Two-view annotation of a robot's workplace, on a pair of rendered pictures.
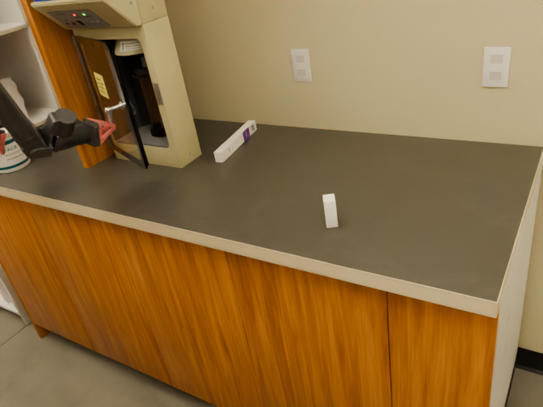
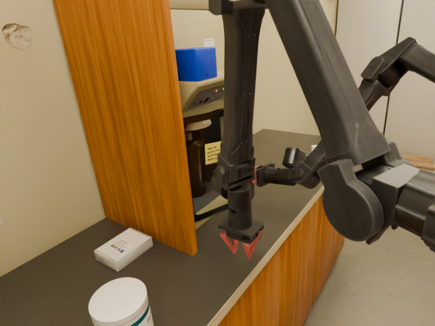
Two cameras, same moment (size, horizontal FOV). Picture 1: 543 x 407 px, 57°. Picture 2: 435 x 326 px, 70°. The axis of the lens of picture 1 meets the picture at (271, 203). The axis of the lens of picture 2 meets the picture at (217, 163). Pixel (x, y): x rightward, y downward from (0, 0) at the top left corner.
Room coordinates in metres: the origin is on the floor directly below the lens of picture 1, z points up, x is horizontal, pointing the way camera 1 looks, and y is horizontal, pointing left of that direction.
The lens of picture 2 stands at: (1.57, 1.50, 1.63)
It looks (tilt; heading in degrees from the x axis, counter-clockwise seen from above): 23 degrees down; 271
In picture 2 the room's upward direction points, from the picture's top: 4 degrees counter-clockwise
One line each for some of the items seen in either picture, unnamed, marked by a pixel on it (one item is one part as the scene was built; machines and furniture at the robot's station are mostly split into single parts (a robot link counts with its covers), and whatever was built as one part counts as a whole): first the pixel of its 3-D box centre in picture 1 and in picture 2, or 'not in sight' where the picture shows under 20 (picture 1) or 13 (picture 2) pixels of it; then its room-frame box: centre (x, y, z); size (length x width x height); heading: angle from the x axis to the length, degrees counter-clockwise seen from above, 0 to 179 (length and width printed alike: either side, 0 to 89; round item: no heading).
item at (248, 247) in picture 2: not in sight; (244, 242); (1.53, 0.85, 1.14); 0.07 x 0.07 x 0.09; 54
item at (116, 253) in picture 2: not in sight; (124, 248); (1.94, 0.61, 0.96); 0.16 x 0.12 x 0.04; 54
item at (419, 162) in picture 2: not in sight; (409, 171); (-0.41, -1.50, 0.14); 0.41 x 0.33 x 0.29; 150
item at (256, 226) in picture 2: not in sight; (240, 217); (1.54, 0.84, 1.21); 0.10 x 0.07 x 0.07; 144
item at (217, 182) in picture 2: not in sight; (228, 178); (1.56, 0.81, 1.30); 0.11 x 0.09 x 0.12; 118
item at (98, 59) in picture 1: (110, 102); (220, 163); (1.58, 0.45, 1.19); 0.30 x 0.01 x 0.40; 33
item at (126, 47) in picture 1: (139, 39); not in sight; (1.70, 0.33, 1.34); 0.18 x 0.18 x 0.05
